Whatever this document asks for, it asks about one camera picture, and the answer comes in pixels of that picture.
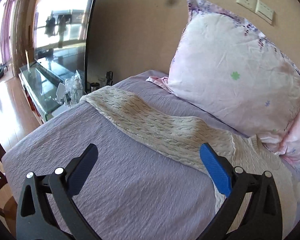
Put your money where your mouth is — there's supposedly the clear plastic bag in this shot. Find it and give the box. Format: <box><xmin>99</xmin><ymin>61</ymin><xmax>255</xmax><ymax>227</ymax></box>
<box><xmin>64</xmin><ymin>70</ymin><xmax>84</xmax><ymax>106</ymax></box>

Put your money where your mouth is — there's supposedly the cream cable-knit sweater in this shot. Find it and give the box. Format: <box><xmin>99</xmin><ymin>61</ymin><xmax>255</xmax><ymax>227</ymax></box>
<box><xmin>81</xmin><ymin>86</ymin><xmax>297</xmax><ymax>236</ymax></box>

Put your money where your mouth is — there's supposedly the pink flower-print pillow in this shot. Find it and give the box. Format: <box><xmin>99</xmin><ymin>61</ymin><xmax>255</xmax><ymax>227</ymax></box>
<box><xmin>148</xmin><ymin>59</ymin><xmax>300</xmax><ymax>170</ymax></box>

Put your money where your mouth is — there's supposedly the white wall socket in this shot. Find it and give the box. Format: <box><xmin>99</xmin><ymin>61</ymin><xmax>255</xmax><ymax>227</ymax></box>
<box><xmin>236</xmin><ymin>0</ymin><xmax>257</xmax><ymax>12</ymax></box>

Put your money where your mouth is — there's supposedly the large wall mirror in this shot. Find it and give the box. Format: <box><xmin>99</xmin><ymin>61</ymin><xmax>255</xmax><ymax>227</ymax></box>
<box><xmin>33</xmin><ymin>0</ymin><xmax>96</xmax><ymax>87</ymax></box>

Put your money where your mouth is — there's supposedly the white wall switch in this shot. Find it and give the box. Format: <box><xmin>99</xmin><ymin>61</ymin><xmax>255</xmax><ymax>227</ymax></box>
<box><xmin>255</xmin><ymin>0</ymin><xmax>274</xmax><ymax>25</ymax></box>

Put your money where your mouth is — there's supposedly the glass top side table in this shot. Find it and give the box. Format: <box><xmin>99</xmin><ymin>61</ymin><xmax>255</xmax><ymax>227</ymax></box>
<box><xmin>19</xmin><ymin>60</ymin><xmax>84</xmax><ymax>122</ymax></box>

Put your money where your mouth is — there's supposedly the white tree-print pillow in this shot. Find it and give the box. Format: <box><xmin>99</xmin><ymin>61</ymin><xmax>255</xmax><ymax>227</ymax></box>
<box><xmin>166</xmin><ymin>0</ymin><xmax>300</xmax><ymax>146</ymax></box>

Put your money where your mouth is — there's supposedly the lavender bed sheet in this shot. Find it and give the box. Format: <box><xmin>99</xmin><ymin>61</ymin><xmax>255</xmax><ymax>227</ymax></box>
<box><xmin>1</xmin><ymin>69</ymin><xmax>300</xmax><ymax>240</ymax></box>

